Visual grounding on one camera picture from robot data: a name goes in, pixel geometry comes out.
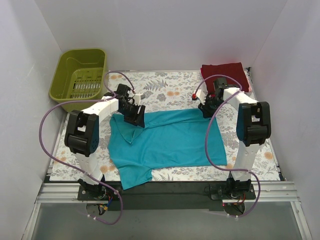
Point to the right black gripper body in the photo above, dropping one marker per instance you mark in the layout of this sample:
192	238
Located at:
208	107

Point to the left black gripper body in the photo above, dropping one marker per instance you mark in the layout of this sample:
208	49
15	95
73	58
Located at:
133	113

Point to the teal t shirt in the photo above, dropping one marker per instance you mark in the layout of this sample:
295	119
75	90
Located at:
173	138

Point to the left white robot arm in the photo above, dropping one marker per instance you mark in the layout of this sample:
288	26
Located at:
83	132

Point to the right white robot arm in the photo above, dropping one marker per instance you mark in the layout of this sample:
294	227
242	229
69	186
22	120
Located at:
253	128

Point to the floral patterned table mat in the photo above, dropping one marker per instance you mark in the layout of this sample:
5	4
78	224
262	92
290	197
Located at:
172	91

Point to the pink folded t shirt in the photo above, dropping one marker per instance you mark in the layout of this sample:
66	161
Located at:
250	89

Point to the dark red folded t shirt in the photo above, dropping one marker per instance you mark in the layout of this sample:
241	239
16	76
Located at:
233	70

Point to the olive green plastic basket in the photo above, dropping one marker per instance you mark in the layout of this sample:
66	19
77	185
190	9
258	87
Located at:
79	75

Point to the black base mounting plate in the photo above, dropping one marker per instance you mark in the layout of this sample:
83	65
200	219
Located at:
168	195

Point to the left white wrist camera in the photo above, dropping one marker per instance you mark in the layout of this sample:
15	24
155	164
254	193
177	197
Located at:
137	98

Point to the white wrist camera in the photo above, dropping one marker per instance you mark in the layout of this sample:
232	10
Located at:
137	98
199	95

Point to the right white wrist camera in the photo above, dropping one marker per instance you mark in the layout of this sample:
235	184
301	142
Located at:
199	95

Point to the aluminium frame rail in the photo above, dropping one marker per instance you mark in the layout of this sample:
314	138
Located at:
58	193

